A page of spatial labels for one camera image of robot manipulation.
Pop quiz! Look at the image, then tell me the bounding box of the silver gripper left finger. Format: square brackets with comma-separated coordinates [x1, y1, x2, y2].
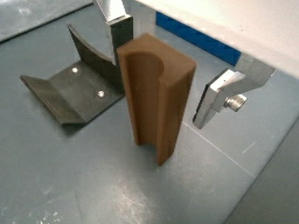
[93, 0, 135, 67]

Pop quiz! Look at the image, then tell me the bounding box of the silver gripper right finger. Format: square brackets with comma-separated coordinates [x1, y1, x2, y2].
[193, 54, 277, 129]

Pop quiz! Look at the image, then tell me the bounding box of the brown arch object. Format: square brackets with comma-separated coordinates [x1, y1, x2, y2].
[118, 33, 197, 165]

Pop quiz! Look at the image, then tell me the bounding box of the black curved fixture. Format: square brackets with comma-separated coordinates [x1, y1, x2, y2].
[20, 24, 125, 125]

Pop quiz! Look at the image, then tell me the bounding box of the blue shape sorter block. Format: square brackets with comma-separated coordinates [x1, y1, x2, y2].
[155, 12, 241, 66]

